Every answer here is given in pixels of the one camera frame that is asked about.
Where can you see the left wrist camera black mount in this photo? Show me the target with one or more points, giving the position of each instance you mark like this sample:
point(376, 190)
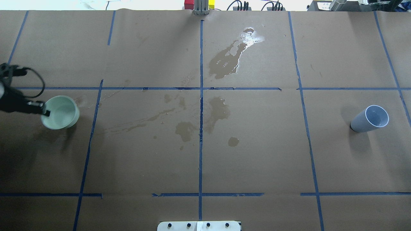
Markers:
point(7, 72)

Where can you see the aluminium frame post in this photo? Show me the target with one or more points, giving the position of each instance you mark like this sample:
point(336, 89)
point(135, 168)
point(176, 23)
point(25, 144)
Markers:
point(201, 7)

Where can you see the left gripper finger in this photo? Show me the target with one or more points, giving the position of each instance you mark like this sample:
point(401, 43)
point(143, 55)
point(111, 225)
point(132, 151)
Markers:
point(38, 107)

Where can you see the yellow cube block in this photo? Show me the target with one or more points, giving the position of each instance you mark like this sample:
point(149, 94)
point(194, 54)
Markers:
point(211, 4)

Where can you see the mint green bowl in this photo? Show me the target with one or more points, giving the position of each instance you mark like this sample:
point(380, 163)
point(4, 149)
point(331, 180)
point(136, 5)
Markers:
point(64, 113)

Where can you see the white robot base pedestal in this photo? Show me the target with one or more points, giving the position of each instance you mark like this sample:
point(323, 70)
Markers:
point(200, 226)

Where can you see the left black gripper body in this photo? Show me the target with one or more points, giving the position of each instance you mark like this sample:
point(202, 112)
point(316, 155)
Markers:
point(13, 102)

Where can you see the silver metal cylinder weight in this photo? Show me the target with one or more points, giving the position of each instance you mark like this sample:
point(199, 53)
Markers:
point(337, 5)

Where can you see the light blue plastic cup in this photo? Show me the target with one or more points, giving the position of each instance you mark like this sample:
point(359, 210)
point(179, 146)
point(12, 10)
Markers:
point(369, 119)

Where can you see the red cube block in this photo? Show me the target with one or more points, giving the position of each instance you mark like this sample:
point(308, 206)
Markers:
point(189, 4)

